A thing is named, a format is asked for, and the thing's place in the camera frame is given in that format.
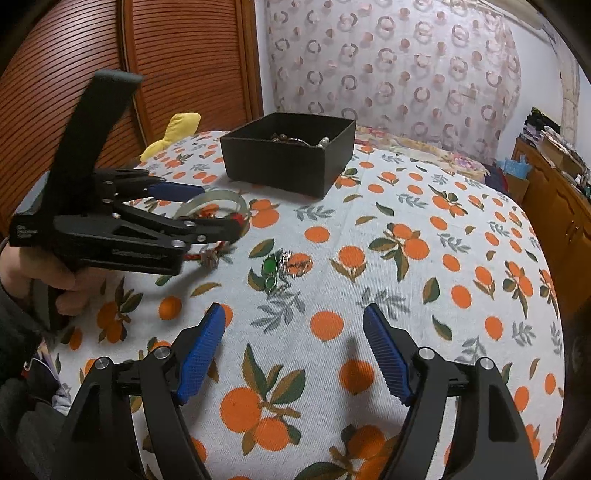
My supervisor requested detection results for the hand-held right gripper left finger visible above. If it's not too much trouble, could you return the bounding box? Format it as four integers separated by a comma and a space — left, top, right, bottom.
53, 302, 227, 480

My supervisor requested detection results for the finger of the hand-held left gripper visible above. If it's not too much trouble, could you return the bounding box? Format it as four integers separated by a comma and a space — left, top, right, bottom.
53, 203, 245, 276
95, 168, 206, 201

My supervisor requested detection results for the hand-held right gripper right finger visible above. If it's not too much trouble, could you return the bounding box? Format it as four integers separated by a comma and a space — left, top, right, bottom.
362, 302, 541, 480

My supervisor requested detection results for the red cord bracelet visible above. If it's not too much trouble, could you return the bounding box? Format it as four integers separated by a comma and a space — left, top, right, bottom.
182, 212, 245, 271

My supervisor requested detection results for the translucent jade bangle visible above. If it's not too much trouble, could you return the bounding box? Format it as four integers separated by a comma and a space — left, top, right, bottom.
174, 188, 250, 220

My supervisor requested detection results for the green gem silver necklace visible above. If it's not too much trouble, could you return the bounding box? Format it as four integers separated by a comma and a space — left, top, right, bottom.
261, 249, 315, 295

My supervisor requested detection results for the black box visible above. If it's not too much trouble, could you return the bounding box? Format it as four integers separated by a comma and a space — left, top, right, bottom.
219, 112, 357, 199

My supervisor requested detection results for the person's left hand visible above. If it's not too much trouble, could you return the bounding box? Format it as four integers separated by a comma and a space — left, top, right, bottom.
0, 240, 93, 320

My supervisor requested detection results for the yellow plush toy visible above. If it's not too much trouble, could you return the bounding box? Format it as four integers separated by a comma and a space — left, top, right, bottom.
140, 112, 201, 161

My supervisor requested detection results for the orange fruit print cloth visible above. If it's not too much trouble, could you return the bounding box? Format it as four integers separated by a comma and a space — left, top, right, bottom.
11, 130, 566, 480

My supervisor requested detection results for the wooden louvred wardrobe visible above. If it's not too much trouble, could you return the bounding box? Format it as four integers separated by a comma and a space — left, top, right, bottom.
0, 0, 264, 222

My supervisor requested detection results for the floral blanket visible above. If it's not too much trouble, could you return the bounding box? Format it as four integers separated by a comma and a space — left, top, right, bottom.
353, 124, 490, 185

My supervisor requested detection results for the blue tissue paper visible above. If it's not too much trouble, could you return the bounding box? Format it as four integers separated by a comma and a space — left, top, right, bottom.
496, 154, 532, 178

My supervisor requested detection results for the wooden sideboard cabinet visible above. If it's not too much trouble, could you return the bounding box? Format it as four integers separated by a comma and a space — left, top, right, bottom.
510, 138, 591, 296

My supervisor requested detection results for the circle pattern sheer curtain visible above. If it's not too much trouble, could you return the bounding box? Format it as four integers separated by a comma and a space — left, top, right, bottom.
265, 0, 522, 153

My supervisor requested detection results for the cardboard box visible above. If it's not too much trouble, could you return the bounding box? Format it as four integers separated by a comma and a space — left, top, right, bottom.
540, 136, 583, 174

